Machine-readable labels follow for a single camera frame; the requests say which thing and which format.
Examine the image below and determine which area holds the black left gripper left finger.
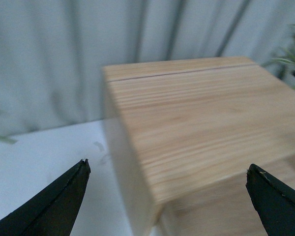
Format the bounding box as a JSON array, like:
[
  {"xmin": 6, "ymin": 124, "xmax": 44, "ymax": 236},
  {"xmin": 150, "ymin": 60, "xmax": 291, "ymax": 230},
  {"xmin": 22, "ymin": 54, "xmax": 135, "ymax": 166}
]
[{"xmin": 0, "ymin": 159, "xmax": 91, "ymax": 236}]

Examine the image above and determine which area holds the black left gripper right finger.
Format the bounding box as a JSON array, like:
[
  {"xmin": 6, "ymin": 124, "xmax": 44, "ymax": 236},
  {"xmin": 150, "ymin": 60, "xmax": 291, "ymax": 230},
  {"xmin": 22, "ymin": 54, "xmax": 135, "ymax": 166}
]
[{"xmin": 246, "ymin": 164, "xmax": 295, "ymax": 236}]

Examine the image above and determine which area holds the light wooden drawer cabinet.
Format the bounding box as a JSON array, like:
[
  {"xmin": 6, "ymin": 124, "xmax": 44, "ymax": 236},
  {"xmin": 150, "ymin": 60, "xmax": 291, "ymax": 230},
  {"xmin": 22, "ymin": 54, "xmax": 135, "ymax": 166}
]
[{"xmin": 103, "ymin": 57, "xmax": 295, "ymax": 236}]

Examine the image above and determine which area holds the grey pleated curtain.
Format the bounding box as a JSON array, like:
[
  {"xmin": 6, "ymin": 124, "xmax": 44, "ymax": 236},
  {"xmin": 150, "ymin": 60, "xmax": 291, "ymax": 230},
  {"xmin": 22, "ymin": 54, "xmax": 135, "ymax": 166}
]
[{"xmin": 0, "ymin": 0, "xmax": 295, "ymax": 136}]

